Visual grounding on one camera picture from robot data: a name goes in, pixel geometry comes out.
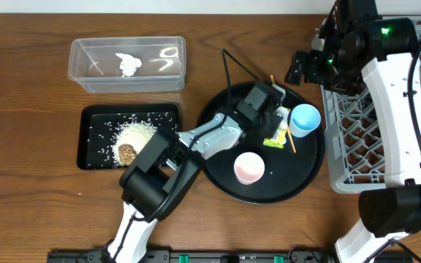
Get light blue cup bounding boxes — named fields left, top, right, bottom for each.
left=289, top=104, right=321, bottom=138

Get grey dishwasher rack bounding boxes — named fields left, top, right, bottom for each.
left=311, top=15, right=421, bottom=194

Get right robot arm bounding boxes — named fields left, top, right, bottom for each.
left=285, top=0, right=421, bottom=262

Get white tissue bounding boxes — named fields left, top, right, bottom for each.
left=115, top=53, right=142, bottom=77

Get clear plastic bin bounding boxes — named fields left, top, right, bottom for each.
left=68, top=36, right=186, bottom=94

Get wooden chopstick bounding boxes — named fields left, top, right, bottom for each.
left=270, top=75, right=297, bottom=153

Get round black tray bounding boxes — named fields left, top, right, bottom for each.
left=194, top=80, right=325, bottom=205

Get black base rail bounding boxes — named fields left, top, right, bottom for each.
left=46, top=248, right=337, bottom=263

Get green yellow snack wrapper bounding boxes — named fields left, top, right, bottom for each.
left=263, top=106, right=290, bottom=149

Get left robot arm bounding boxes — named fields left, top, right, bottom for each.
left=105, top=82, right=286, bottom=262

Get pink cup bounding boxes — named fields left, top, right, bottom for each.
left=233, top=152, right=265, bottom=185

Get pile of white rice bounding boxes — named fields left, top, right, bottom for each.
left=112, top=121, right=157, bottom=167

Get black rectangular tray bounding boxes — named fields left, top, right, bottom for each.
left=77, top=103, right=181, bottom=170

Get brown food lump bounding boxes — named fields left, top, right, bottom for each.
left=118, top=144, right=137, bottom=166

